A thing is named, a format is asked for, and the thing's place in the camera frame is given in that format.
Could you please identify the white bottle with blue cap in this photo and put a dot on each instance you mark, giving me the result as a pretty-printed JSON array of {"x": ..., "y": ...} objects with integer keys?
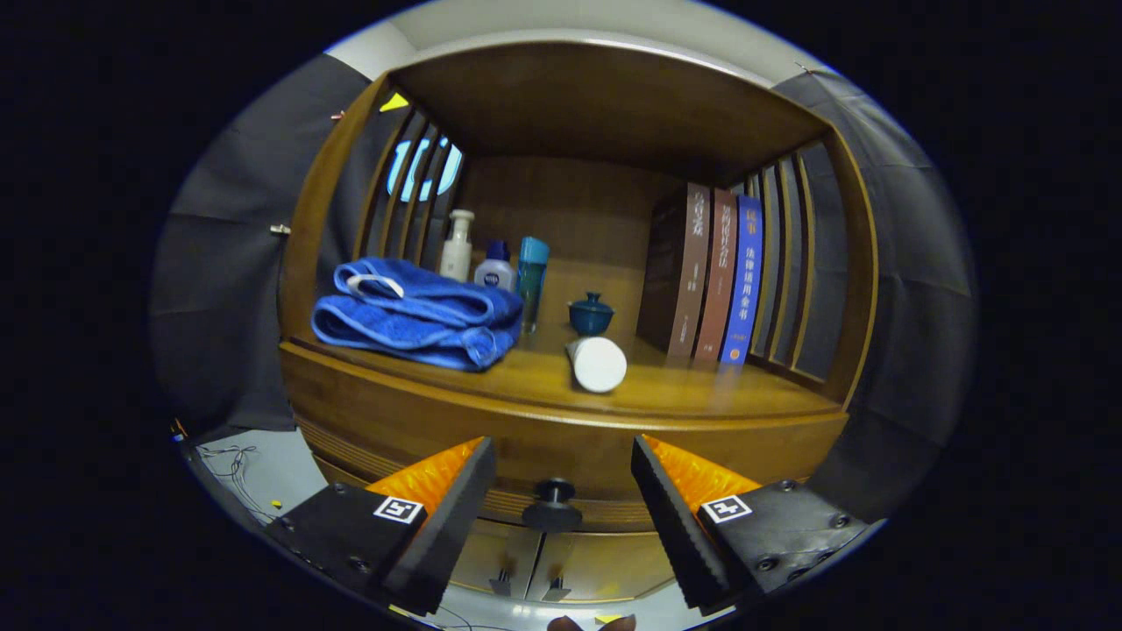
[{"x": 495, "y": 273}]

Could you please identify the white pump bottle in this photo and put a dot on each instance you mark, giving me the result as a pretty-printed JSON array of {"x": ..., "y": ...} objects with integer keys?
[{"x": 456, "y": 254}]

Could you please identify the wooden drawer with black knob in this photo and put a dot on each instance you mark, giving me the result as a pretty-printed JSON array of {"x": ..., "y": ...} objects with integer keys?
[{"x": 570, "y": 456}]

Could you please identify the reddish brown book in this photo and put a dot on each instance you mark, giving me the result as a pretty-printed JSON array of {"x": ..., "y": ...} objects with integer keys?
[{"x": 719, "y": 280}]

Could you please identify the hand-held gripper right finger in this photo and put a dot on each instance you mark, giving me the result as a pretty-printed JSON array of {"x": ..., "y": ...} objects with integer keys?
[{"x": 675, "y": 526}]

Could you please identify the blue book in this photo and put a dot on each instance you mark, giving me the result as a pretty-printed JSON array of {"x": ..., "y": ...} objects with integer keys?
[{"x": 743, "y": 280}]

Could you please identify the folded blue towel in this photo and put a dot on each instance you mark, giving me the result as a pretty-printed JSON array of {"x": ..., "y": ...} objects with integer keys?
[{"x": 412, "y": 315}]

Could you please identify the brown wooden cabinet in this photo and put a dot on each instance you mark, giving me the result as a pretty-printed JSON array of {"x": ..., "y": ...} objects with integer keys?
[{"x": 596, "y": 105}]

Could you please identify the wooden countertop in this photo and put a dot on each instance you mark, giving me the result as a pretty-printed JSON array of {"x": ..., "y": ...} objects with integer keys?
[{"x": 684, "y": 390}]

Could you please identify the white and green tube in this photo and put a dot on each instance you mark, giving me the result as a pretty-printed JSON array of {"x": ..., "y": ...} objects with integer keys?
[{"x": 598, "y": 365}]

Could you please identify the dark blue lidded teacup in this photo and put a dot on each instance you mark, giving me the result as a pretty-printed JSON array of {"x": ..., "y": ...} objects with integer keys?
[{"x": 592, "y": 317}]

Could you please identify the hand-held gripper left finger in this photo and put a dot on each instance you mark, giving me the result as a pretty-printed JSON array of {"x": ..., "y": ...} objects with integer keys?
[{"x": 443, "y": 526}]

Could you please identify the wooden cabinet door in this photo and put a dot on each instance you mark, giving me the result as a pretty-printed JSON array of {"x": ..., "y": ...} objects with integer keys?
[
  {"x": 486, "y": 556},
  {"x": 605, "y": 561}
]

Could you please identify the clear blue bottle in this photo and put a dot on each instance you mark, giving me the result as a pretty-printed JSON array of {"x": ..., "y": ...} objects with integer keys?
[{"x": 532, "y": 280}]

